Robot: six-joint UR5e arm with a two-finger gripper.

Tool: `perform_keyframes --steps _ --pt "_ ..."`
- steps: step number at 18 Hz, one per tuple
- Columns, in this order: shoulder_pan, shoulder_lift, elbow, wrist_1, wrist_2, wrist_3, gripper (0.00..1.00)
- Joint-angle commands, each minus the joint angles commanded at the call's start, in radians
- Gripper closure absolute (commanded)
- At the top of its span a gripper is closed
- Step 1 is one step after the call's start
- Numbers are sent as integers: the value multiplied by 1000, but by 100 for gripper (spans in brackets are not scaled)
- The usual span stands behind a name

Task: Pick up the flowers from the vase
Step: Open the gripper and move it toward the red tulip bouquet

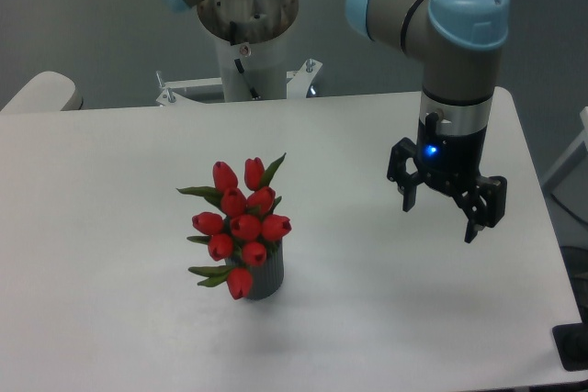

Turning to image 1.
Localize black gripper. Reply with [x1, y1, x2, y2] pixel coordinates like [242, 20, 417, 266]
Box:
[387, 112, 507, 243]

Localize red tulip bouquet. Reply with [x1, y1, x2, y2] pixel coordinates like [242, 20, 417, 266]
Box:
[178, 155, 292, 287]

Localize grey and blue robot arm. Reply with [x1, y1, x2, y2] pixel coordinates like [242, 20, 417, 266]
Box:
[164, 0, 510, 241]

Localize dark grey ribbed vase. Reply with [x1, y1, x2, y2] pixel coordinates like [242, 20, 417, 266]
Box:
[224, 240, 284, 300]

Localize white furniture at right edge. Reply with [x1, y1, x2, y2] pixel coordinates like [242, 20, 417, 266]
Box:
[539, 107, 587, 194]

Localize black device at table edge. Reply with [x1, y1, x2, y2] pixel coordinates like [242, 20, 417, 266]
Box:
[552, 323, 587, 372]

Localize white chair armrest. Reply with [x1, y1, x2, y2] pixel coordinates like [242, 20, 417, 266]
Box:
[1, 71, 84, 116]

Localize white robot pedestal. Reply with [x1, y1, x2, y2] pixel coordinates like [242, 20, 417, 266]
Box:
[156, 0, 322, 106]

